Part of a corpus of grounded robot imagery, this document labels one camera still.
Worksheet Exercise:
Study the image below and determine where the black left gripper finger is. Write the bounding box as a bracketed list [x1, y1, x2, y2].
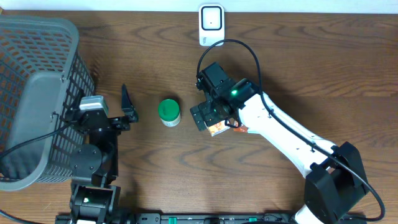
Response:
[70, 88, 85, 109]
[121, 84, 139, 123]

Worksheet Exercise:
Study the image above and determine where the small orange box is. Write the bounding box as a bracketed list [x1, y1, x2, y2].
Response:
[207, 120, 229, 136]

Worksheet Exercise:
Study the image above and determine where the green lid jar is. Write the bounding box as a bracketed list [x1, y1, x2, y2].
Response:
[158, 99, 181, 128]

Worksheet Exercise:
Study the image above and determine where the red chocolate bar wrapper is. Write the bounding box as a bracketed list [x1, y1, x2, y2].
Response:
[233, 121, 248, 133]

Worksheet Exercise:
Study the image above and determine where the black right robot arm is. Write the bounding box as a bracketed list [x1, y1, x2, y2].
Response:
[190, 62, 369, 223]

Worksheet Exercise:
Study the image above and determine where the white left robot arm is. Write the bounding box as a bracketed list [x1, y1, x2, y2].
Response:
[55, 86, 138, 224]

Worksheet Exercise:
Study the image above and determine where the grey plastic basket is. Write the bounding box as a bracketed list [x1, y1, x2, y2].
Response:
[1, 16, 95, 191]

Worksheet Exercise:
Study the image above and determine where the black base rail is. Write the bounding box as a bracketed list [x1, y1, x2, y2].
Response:
[55, 212, 368, 224]

